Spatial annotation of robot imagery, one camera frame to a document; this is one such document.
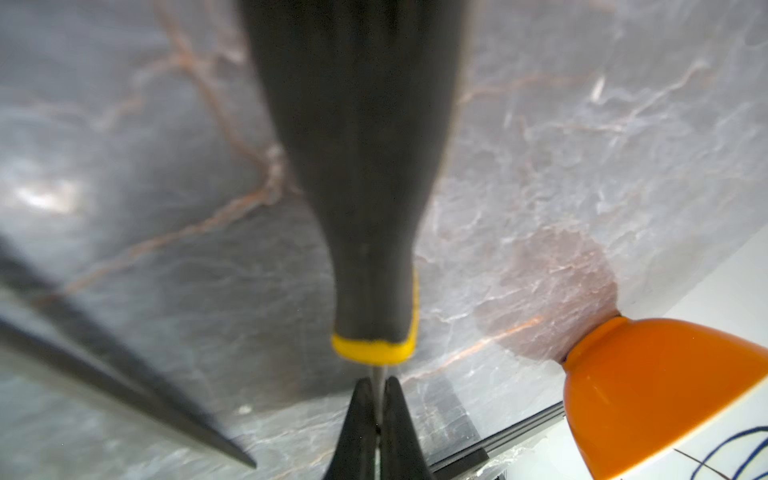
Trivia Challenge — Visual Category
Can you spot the file tool black yellow handle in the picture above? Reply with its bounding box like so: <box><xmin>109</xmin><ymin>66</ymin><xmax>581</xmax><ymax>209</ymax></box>
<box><xmin>238</xmin><ymin>1</ymin><xmax>471</xmax><ymax>403</ymax></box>

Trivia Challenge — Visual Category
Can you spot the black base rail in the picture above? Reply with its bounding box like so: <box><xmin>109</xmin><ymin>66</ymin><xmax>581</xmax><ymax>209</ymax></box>
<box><xmin>430</xmin><ymin>402</ymin><xmax>565</xmax><ymax>479</ymax></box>

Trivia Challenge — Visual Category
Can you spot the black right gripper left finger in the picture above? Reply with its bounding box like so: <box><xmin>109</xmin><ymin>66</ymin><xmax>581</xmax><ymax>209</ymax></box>
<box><xmin>323</xmin><ymin>378</ymin><xmax>378</xmax><ymax>480</ymax></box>

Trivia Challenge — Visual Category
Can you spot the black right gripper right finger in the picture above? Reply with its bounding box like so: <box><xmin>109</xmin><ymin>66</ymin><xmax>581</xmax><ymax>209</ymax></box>
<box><xmin>380</xmin><ymin>376</ymin><xmax>433</xmax><ymax>480</ymax></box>

